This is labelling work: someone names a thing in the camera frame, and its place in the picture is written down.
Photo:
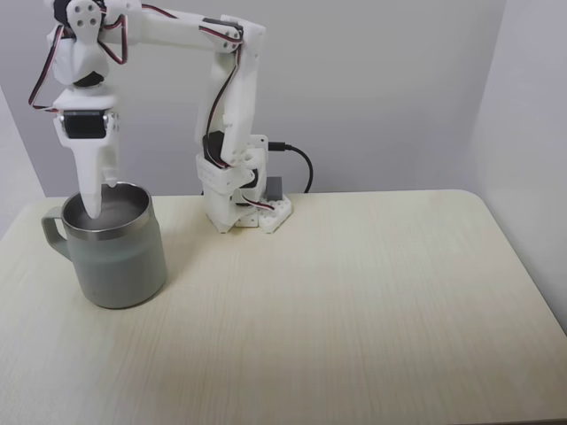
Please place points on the green mug steel interior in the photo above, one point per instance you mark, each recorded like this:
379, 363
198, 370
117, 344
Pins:
119, 261

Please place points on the grey table clamp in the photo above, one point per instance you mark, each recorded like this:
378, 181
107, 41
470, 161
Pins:
275, 188

